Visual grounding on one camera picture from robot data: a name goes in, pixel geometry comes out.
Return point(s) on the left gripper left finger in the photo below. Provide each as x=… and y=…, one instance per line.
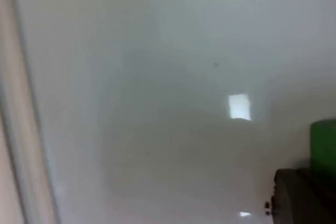
x=291, y=200

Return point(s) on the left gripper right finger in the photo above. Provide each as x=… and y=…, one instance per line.
x=324, y=192

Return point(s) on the green cube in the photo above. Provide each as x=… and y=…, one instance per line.
x=324, y=145

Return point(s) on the grey-framed whiteboard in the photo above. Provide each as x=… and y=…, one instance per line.
x=162, y=51

